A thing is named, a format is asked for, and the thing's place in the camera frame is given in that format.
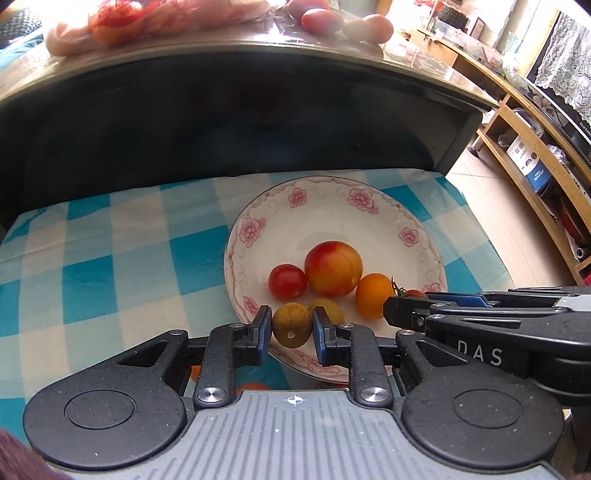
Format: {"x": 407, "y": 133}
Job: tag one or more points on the orange houndstooth pillow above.
{"x": 21, "y": 23}

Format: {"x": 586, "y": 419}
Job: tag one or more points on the blue blanket with houndstooth trim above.
{"x": 7, "y": 55}

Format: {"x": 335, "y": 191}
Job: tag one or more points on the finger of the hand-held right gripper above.
{"x": 401, "y": 311}
{"x": 466, "y": 300}

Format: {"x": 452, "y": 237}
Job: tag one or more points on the red plastic bag of produce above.
{"x": 115, "y": 23}

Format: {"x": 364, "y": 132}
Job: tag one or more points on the wooden television stand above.
{"x": 494, "y": 117}

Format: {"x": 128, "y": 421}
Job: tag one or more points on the red tomato with stem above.
{"x": 414, "y": 293}

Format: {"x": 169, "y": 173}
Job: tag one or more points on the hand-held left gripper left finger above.
{"x": 264, "y": 339}

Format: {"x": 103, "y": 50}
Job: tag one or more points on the white lace cloth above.
{"x": 568, "y": 60}

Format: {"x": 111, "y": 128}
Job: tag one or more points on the white floral plate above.
{"x": 332, "y": 217}

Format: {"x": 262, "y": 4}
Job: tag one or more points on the blue box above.
{"x": 538, "y": 177}

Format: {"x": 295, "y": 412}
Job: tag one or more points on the person's maroon clothing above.
{"x": 14, "y": 457}

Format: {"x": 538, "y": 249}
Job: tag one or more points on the red yellow nectarine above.
{"x": 332, "y": 267}

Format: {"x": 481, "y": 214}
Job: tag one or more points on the black television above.
{"x": 575, "y": 127}

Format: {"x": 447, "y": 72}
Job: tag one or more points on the white printed box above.
{"x": 521, "y": 152}

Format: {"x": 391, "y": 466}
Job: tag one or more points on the pale yellow fruit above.
{"x": 355, "y": 28}

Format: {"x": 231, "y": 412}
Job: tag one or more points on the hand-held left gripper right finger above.
{"x": 318, "y": 341}

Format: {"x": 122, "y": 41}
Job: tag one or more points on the blue checkered tablecloth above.
{"x": 115, "y": 286}

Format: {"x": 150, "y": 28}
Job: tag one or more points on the dark coffee table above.
{"x": 184, "y": 138}

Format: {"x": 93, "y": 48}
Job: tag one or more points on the small yellow-green fruit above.
{"x": 330, "y": 309}
{"x": 292, "y": 323}

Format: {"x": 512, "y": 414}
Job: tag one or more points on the orange peach fruit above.
{"x": 379, "y": 27}

